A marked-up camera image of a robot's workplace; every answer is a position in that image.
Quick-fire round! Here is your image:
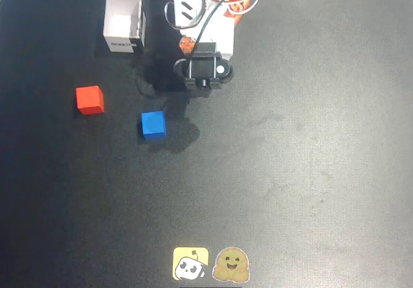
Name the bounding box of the blue cube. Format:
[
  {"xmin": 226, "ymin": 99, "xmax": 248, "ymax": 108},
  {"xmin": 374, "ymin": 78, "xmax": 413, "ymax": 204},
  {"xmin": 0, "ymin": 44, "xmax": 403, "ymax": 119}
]
[{"xmin": 141, "ymin": 110, "xmax": 168, "ymax": 140}]

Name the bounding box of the white open cardboard box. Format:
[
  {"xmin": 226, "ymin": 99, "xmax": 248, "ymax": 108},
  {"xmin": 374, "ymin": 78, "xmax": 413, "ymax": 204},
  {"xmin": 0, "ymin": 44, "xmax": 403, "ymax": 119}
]
[{"xmin": 103, "ymin": 0, "xmax": 146, "ymax": 54}]

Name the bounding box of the yellow robot face sticker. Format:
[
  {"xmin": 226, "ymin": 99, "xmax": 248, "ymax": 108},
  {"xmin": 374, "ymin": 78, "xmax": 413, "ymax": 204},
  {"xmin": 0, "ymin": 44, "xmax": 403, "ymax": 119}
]
[{"xmin": 172, "ymin": 246, "xmax": 210, "ymax": 281}]

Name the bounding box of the black cable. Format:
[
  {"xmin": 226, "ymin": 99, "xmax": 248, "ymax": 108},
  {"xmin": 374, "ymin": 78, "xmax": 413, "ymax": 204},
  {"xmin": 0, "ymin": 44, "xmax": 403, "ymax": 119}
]
[{"xmin": 163, "ymin": 0, "xmax": 252, "ymax": 56}]

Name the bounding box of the hugging face emoji sticker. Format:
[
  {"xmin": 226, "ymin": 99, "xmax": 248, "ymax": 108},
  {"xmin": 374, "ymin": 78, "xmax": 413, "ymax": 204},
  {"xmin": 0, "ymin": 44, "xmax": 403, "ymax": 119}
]
[{"xmin": 212, "ymin": 246, "xmax": 251, "ymax": 283}]

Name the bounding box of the red cube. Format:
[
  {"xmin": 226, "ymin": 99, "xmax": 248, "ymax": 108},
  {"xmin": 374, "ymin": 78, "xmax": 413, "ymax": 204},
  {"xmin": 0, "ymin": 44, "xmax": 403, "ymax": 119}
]
[{"xmin": 76, "ymin": 85, "xmax": 106, "ymax": 116}]

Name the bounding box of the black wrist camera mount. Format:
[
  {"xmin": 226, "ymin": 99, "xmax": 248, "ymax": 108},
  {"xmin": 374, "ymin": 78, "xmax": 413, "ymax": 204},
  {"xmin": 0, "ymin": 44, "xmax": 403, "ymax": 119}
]
[{"xmin": 173, "ymin": 42, "xmax": 234, "ymax": 98}]

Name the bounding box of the black table mat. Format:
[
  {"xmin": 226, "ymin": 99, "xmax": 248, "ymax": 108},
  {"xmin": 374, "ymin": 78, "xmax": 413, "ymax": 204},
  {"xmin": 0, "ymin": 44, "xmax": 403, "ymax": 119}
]
[{"xmin": 0, "ymin": 0, "xmax": 413, "ymax": 288}]

